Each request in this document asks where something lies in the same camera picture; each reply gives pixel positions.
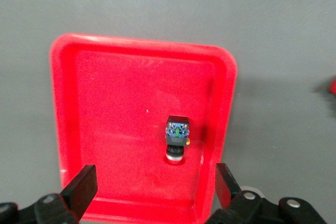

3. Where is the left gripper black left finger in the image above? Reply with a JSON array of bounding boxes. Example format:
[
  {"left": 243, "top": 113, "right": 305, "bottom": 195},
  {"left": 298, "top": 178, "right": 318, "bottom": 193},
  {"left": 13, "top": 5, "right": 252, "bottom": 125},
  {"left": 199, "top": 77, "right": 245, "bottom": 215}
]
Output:
[{"left": 0, "top": 164, "right": 99, "bottom": 224}]

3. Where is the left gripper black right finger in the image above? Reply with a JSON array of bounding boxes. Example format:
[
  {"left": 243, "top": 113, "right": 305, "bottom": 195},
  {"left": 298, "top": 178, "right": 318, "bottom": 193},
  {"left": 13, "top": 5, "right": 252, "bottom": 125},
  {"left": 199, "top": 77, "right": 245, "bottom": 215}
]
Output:
[{"left": 207, "top": 163, "right": 329, "bottom": 224}]

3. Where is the red plastic tray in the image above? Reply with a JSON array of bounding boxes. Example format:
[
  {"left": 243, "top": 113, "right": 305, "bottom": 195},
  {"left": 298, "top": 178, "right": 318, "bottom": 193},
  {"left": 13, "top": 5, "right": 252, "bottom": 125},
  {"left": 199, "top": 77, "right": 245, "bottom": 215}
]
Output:
[{"left": 49, "top": 33, "right": 238, "bottom": 224}]

